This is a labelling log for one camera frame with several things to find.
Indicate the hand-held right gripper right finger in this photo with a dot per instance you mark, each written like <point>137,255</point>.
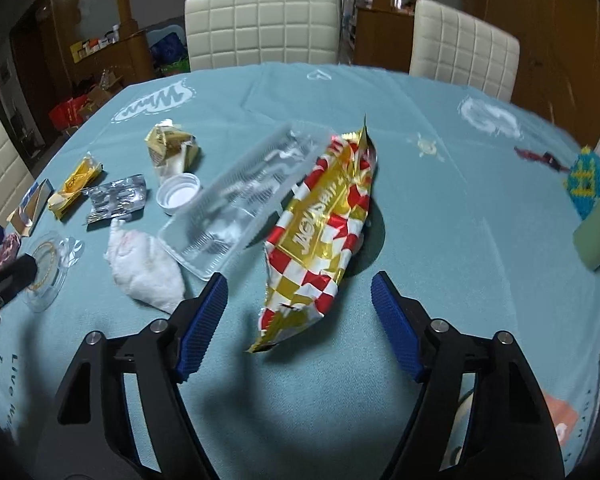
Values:
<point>395,330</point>

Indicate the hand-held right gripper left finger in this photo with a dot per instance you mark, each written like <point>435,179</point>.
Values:
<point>202,330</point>

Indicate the small yellow snack wrapper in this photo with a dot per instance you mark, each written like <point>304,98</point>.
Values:
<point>75,185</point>

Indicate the red gold checkered snack bag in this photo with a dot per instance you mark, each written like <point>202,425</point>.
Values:
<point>320,220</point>

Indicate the beige bread wrapper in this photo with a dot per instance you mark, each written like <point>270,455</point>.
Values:
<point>167,145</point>

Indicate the dark red packet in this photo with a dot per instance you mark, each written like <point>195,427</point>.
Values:
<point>9,250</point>

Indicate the clear round plastic lid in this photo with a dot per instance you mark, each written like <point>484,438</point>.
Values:
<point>52,260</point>

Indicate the small blue gold box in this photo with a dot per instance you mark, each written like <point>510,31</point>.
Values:
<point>32,205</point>

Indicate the cream quilted dining chair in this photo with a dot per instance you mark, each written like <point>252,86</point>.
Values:
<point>0,170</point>
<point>460,45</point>
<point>260,25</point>

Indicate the crumpled white tissue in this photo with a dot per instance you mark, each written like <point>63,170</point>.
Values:
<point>140,270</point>

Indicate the teal printed tablecloth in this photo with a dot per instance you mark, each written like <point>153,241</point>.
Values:
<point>455,240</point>

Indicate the clear plastic tray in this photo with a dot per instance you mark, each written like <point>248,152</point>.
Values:
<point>230,210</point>

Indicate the silver blister pack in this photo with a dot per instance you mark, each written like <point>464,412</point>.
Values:
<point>117,197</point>

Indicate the white bottle cap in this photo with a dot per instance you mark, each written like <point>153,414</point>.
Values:
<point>177,192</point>

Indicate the red shopping bag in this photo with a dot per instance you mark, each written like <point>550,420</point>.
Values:
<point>67,110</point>

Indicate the open cardboard box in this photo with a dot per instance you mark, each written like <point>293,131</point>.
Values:
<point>100,95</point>

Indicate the orange paper card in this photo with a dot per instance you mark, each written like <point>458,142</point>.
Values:
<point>560,417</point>

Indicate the row of bottles and boxes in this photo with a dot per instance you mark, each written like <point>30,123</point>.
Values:
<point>97,45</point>

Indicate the dark red candy wrapper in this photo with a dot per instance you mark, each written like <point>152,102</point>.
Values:
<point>535,155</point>

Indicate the wooden partition cabinet with pillar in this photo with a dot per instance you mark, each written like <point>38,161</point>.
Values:
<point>130,55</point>

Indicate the blue yellow knitted cover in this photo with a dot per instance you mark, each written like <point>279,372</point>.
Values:
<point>587,180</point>

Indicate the green colourful bag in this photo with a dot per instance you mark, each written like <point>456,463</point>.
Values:
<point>175,66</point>

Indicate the blue bag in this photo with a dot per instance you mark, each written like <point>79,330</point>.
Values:
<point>167,47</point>

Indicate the wooden sideboard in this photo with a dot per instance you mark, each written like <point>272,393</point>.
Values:
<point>382,35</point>

